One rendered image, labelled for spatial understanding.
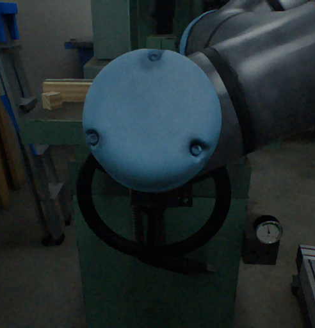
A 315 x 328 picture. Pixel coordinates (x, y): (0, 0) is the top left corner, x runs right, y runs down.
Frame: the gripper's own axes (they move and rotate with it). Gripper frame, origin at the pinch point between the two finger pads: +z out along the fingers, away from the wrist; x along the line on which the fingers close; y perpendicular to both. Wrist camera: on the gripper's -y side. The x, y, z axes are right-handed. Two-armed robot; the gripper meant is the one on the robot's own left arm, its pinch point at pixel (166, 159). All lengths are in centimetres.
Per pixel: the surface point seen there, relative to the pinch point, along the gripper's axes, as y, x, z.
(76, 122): -10.7, -21.2, 21.5
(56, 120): -11.2, -26.0, 21.7
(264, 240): 15.2, 22.7, 29.4
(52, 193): 4, -63, 120
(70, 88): -23.0, -27.3, 34.6
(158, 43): -30.1, -3.2, 23.4
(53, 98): -18.3, -29.5, 28.4
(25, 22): -145, -131, 219
